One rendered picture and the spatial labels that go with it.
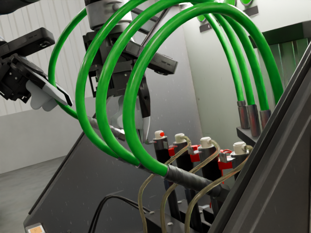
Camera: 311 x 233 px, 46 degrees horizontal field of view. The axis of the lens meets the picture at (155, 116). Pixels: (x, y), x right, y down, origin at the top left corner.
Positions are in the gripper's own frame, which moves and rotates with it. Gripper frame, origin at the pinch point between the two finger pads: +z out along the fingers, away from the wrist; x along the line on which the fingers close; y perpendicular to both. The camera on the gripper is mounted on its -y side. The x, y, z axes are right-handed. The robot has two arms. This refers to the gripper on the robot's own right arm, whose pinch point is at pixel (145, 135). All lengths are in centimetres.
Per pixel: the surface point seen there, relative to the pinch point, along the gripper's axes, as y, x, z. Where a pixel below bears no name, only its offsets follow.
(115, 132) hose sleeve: 2.4, -9.3, -0.5
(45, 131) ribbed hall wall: -70, -652, 61
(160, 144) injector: -2.1, 1.2, 2.2
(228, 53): -21.5, 0.2, -11.7
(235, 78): -22.1, 0.3, -6.4
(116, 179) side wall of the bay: -1.9, -31.0, 15.2
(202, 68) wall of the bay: -30.8, -24.9, -9.4
